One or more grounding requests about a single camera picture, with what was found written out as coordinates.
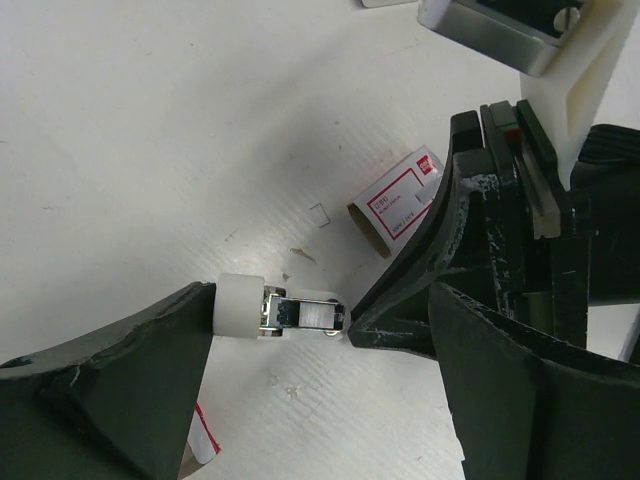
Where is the red white staple box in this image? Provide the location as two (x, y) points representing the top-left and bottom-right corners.
(347, 146), (444, 259)

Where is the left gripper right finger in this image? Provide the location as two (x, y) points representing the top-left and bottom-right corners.
(429, 282), (639, 479)

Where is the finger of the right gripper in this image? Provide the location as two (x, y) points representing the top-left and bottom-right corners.
(347, 281), (437, 358)

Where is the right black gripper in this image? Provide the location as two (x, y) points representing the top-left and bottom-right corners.
(352, 101), (595, 348)

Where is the staple box tray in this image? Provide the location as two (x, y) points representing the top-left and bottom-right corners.
(178, 404), (221, 479)

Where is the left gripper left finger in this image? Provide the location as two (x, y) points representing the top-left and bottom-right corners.
(1, 282), (216, 479)

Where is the loose single staple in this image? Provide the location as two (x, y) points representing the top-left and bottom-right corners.
(309, 203), (331, 228)

